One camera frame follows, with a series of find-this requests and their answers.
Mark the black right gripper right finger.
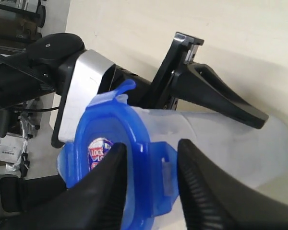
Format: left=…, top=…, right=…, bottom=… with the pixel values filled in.
left=177, top=139, right=288, bottom=230

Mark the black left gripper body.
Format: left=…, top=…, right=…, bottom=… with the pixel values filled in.
left=98, top=32, right=204, bottom=110

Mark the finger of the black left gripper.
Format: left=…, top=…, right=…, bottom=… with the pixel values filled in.
left=171, top=63, right=269, bottom=129

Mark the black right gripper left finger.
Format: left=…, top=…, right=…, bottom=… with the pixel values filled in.
left=12, top=143, right=127, bottom=230

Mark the blue bottle lid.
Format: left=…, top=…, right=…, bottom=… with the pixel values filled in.
left=57, top=80, right=178, bottom=230

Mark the clear plastic tea bottle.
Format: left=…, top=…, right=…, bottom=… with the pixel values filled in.
left=115, top=94, right=288, bottom=192

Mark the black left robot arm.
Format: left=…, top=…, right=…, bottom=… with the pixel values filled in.
left=0, top=32, right=268, bottom=129

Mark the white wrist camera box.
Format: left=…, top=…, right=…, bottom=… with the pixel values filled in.
left=51, top=49, right=116, bottom=149

